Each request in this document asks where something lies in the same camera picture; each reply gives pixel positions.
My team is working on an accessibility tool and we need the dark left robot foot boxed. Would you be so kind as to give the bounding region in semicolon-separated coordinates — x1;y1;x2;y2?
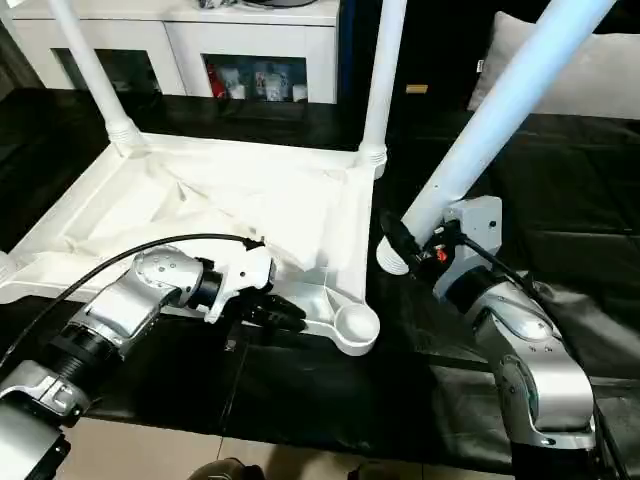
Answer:
188;458;267;480

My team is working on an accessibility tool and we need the grey cushion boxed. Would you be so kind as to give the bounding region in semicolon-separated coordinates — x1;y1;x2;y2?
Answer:
466;11;640;121

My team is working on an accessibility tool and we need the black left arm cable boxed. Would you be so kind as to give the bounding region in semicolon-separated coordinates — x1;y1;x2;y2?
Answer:
0;233;267;373

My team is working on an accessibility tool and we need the dark right robot foot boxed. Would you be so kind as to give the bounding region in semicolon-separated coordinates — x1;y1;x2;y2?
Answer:
348;465;403;480

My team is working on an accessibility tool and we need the white plastic table top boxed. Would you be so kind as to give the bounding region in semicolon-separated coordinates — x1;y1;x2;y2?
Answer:
0;133;385;358

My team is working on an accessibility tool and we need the black work mat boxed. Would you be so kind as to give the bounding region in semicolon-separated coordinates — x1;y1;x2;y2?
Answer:
0;88;640;473

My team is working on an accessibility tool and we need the grey carrying case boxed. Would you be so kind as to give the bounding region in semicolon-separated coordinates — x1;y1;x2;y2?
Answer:
195;0;336;13

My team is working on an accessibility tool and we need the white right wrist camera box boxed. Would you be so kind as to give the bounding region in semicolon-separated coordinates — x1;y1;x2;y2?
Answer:
440;197;503;301

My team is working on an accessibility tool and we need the dark robot foot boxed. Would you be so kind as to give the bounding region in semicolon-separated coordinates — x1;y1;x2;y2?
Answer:
348;465;403;480
188;458;267;480

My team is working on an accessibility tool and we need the white cabinet with glass doors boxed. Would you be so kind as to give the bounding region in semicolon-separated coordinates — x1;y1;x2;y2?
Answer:
0;0;341;105

